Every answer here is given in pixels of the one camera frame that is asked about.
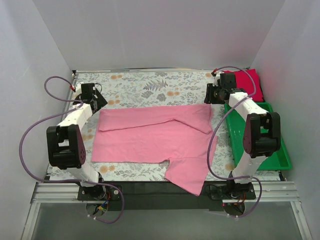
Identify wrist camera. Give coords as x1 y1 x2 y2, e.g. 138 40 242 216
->
211 70 224 86
70 82 82 95

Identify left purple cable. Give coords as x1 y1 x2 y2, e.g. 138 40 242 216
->
18 76 125 225

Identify folded red t shirt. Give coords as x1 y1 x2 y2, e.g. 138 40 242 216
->
234 69 260 94

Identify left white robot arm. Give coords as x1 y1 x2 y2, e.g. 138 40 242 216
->
46 83 108 200

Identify aluminium frame rail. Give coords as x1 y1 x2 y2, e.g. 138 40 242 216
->
22 181 312 240

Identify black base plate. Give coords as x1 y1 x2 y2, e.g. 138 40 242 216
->
77 180 258 212

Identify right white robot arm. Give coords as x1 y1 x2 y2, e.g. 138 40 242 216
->
204 69 281 199

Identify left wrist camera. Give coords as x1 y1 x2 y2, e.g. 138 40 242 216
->
70 82 82 95

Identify green plastic tray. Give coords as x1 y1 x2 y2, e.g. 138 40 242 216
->
225 110 292 171

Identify pink t shirt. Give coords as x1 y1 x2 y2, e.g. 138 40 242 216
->
91 104 217 196

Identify floral patterned table mat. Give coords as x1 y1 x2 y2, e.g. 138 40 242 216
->
49 71 253 182

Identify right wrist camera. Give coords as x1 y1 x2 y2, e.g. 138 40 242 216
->
211 70 224 86

